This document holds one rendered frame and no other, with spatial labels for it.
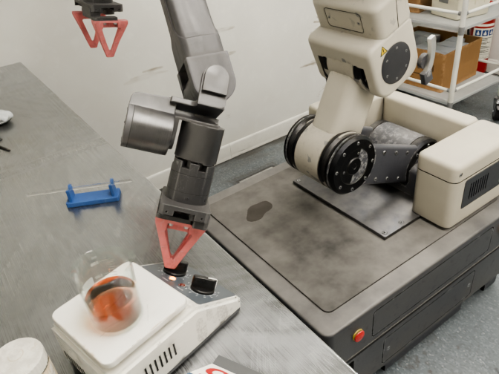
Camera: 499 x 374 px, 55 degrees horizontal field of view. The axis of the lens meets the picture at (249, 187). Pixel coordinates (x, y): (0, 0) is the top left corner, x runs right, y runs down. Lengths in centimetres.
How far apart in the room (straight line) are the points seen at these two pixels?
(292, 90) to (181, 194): 207
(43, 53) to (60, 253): 124
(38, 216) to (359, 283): 76
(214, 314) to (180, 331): 6
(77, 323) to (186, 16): 40
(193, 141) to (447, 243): 95
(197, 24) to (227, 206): 95
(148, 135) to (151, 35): 155
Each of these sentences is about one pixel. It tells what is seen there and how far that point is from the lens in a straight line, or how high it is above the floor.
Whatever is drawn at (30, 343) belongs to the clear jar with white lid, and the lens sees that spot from 62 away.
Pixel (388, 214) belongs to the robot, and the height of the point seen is 38.
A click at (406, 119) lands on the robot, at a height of 52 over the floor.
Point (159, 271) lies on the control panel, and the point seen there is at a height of 81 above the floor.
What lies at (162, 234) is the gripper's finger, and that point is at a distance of 64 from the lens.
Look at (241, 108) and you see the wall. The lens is 247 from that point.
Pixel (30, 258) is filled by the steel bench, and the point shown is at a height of 75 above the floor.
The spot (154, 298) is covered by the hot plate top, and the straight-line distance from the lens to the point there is 60.
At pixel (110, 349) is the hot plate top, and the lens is 56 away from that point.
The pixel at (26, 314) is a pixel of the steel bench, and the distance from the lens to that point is 78.
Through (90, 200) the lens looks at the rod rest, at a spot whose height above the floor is 76.
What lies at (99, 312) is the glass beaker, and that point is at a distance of 54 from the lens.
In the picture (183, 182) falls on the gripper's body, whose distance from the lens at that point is 62.
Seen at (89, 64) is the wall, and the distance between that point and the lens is 206.
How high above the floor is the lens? 125
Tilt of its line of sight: 33 degrees down
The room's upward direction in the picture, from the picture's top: 6 degrees counter-clockwise
